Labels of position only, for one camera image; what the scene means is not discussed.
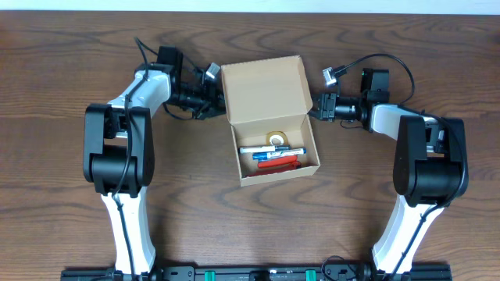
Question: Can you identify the brown cardboard box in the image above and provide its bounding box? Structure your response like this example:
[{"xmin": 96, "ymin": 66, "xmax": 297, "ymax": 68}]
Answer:
[{"xmin": 221, "ymin": 55, "xmax": 320, "ymax": 187}]

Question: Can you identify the black cable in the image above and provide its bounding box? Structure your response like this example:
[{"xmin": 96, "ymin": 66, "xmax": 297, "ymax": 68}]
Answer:
[
  {"xmin": 334, "ymin": 52, "xmax": 470, "ymax": 281},
  {"xmin": 111, "ymin": 37, "xmax": 208, "ymax": 281}
]

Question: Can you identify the yellow tape roll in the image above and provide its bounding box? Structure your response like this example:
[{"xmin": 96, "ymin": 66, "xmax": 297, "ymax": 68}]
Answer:
[{"xmin": 266, "ymin": 131, "xmax": 288, "ymax": 146}]

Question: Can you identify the blue marker pen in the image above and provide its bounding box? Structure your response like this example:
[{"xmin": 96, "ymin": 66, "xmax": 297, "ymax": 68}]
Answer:
[{"xmin": 252, "ymin": 148, "xmax": 307, "ymax": 161}]

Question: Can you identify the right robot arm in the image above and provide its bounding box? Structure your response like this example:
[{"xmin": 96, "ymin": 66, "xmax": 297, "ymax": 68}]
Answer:
[{"xmin": 310, "ymin": 68, "xmax": 468, "ymax": 280}]

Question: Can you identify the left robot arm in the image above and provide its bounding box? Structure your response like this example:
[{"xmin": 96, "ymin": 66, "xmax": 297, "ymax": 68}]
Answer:
[{"xmin": 83, "ymin": 46, "xmax": 226, "ymax": 280}]

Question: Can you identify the right black cable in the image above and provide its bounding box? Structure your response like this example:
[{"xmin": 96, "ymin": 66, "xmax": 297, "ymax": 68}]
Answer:
[{"xmin": 334, "ymin": 52, "xmax": 470, "ymax": 281}]

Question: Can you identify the left black cable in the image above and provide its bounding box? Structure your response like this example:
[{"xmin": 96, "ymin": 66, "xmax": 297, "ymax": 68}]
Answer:
[{"xmin": 111, "ymin": 37, "xmax": 208, "ymax": 281}]

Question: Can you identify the black marker pen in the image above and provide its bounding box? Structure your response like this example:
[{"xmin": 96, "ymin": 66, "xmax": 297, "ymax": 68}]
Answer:
[{"xmin": 238, "ymin": 145, "xmax": 291, "ymax": 154}]

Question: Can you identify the red utility knife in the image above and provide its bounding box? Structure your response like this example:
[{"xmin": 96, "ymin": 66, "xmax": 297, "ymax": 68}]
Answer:
[{"xmin": 248, "ymin": 161, "xmax": 302, "ymax": 177}]

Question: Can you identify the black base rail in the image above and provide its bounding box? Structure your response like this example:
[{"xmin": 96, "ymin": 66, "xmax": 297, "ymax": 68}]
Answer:
[{"xmin": 60, "ymin": 259, "xmax": 453, "ymax": 281}]

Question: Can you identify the red stapler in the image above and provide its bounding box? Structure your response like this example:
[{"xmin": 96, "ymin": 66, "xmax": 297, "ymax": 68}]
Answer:
[{"xmin": 257, "ymin": 155, "xmax": 298, "ymax": 169}]

